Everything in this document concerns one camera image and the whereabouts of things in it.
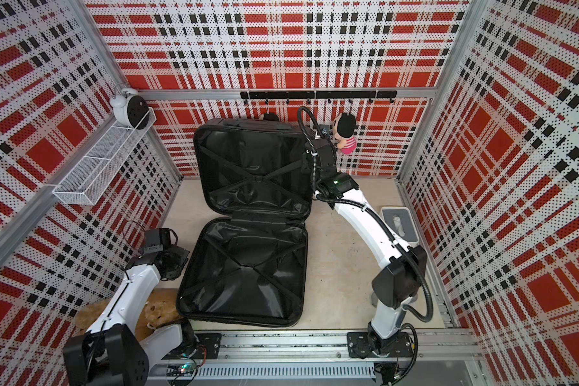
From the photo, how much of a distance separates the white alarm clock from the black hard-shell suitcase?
259 millimetres

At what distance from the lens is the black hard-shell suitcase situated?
0.77 meters

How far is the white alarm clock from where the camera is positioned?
78 centimetres
